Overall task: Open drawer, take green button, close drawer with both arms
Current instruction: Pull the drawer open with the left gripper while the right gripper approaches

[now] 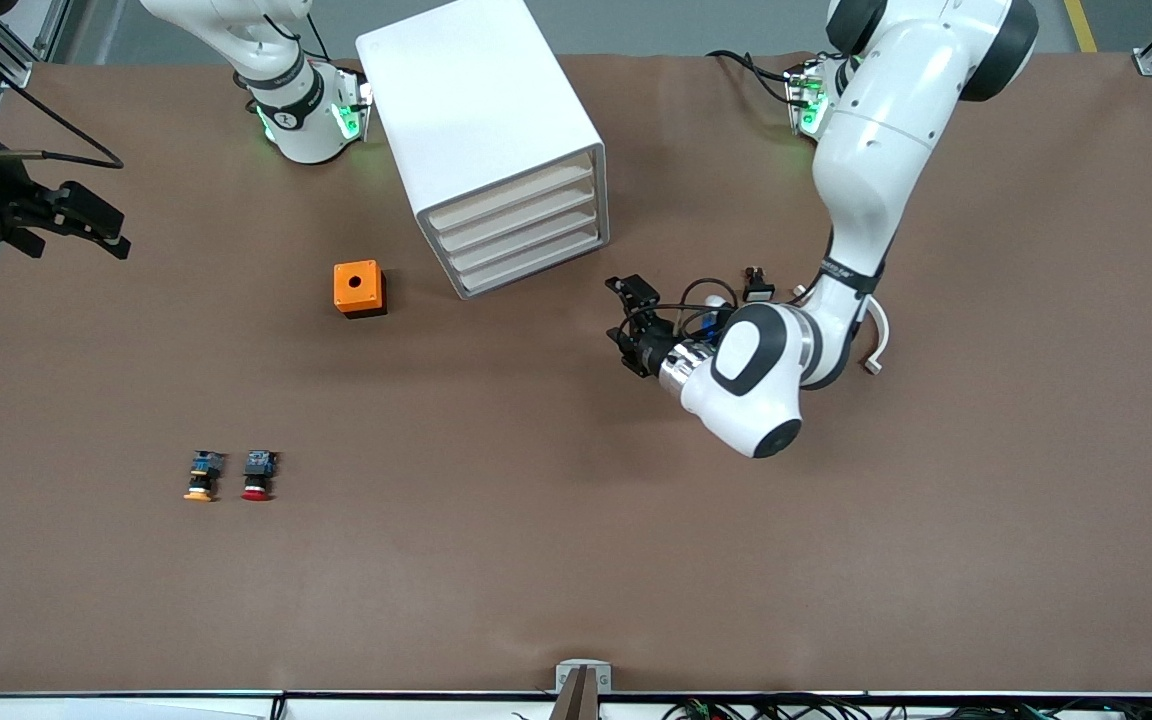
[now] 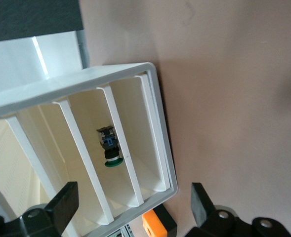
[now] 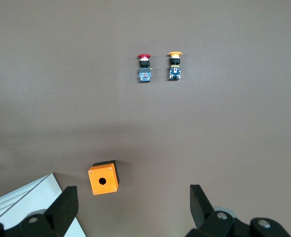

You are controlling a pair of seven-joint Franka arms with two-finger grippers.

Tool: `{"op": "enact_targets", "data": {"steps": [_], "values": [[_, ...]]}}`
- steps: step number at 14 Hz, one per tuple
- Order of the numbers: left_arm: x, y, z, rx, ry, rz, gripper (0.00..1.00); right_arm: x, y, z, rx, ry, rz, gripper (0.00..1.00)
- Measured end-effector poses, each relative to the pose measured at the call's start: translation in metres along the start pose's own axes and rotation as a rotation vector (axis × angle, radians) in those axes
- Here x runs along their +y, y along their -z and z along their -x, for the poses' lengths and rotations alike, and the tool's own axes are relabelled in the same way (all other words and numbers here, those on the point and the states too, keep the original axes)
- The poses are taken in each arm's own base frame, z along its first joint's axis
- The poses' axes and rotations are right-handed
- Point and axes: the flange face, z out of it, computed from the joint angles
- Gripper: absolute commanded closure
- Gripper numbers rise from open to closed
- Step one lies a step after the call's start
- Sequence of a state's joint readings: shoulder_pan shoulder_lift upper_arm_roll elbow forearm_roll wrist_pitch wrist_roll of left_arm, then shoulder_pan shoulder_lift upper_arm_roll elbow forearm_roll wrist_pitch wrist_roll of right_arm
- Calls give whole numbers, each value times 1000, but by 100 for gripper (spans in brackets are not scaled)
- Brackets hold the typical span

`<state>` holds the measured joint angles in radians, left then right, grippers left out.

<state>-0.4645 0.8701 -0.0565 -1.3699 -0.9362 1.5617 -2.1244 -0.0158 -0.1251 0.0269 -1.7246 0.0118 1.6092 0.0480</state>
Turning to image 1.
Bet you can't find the black arm base cable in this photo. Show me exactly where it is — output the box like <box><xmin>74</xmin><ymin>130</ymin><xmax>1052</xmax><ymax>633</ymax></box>
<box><xmin>706</xmin><ymin>48</ymin><xmax>799</xmax><ymax>106</ymax></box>

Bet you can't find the red push button switch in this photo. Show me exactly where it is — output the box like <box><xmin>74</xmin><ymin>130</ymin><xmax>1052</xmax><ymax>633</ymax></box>
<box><xmin>241</xmin><ymin>450</ymin><xmax>281</xmax><ymax>502</ymax></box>

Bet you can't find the white curved pipe clamp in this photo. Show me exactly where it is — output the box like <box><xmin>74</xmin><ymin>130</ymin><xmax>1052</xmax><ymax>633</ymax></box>
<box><xmin>793</xmin><ymin>283</ymin><xmax>891</xmax><ymax>377</ymax></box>

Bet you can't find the brown table cover sheet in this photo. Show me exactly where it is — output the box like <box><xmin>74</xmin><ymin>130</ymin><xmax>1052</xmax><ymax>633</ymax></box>
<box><xmin>0</xmin><ymin>50</ymin><xmax>1152</xmax><ymax>696</ymax></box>

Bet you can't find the grey mount bracket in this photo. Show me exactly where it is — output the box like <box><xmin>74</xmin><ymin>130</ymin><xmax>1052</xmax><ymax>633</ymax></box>
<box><xmin>556</xmin><ymin>659</ymin><xmax>613</xmax><ymax>695</ymax></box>

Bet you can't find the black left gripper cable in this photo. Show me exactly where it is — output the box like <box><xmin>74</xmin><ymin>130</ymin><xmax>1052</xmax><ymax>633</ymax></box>
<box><xmin>651</xmin><ymin>277</ymin><xmax>739</xmax><ymax>336</ymax></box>

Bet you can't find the brown camera pole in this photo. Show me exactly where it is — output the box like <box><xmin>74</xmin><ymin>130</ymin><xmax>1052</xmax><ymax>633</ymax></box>
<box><xmin>548</xmin><ymin>666</ymin><xmax>603</xmax><ymax>720</ymax></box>

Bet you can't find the orange button enclosure box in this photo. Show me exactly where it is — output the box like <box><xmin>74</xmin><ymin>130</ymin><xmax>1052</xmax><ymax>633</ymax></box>
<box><xmin>333</xmin><ymin>260</ymin><xmax>388</xmax><ymax>319</ymax></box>

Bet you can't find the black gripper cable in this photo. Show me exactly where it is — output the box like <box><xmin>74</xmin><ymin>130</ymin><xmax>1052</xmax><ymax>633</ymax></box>
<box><xmin>0</xmin><ymin>15</ymin><xmax>125</xmax><ymax>169</ymax></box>
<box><xmin>651</xmin><ymin>277</ymin><xmax>739</xmax><ymax>336</ymax></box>

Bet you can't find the black cable bundle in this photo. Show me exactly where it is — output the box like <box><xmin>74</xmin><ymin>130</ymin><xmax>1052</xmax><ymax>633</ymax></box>
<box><xmin>661</xmin><ymin>698</ymin><xmax>1152</xmax><ymax>720</ymax></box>

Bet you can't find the yellow push button switch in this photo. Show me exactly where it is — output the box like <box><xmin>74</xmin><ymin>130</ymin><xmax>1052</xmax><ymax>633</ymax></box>
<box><xmin>183</xmin><ymin>450</ymin><xmax>228</xmax><ymax>503</ymax></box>

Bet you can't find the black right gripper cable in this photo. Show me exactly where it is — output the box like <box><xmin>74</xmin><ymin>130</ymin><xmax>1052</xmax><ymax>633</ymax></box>
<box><xmin>0</xmin><ymin>15</ymin><xmax>125</xmax><ymax>169</ymax></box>

